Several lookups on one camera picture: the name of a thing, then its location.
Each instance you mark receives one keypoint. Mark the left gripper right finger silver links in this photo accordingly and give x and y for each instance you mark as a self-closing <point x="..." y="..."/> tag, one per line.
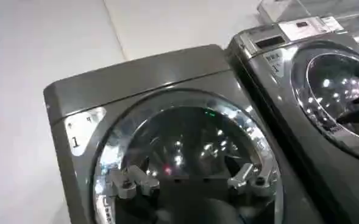
<point x="252" y="179"/>

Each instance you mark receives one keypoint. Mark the round glass door of blank-top dryer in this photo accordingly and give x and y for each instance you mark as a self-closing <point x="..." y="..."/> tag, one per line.
<point x="185" y="137"/>

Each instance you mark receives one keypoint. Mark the white number sticker on panel dryer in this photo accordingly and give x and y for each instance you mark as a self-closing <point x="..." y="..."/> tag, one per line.
<point x="273" y="62"/>

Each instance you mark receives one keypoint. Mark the grey dryer with blank top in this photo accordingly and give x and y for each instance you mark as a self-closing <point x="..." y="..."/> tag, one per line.
<point x="154" y="71"/>

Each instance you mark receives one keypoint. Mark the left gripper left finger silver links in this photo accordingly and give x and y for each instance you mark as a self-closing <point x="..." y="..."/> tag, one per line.
<point x="136" y="182"/>

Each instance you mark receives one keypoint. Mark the white label on control panel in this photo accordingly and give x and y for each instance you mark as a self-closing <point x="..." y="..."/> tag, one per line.
<point x="304" y="28"/>

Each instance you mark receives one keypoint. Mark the pale box above dryers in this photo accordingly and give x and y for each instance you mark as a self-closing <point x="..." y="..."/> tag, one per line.
<point x="281" y="8"/>

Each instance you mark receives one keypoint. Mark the round glass door of panel dryer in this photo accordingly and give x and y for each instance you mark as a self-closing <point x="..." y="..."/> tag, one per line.
<point x="334" y="88"/>

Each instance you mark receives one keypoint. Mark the grey dryer with control panel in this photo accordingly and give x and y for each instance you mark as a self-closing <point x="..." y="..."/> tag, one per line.
<point x="276" y="100"/>

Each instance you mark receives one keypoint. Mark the white number sticker on blank-top dryer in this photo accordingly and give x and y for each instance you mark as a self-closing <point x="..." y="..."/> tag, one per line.
<point x="83" y="129"/>

